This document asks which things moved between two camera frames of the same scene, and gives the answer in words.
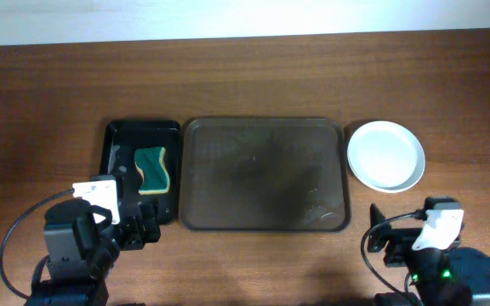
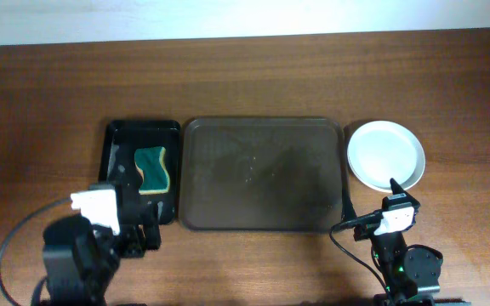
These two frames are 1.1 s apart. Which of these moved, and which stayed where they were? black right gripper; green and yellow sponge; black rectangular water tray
Moved: black right gripper
Stayed: green and yellow sponge; black rectangular water tray
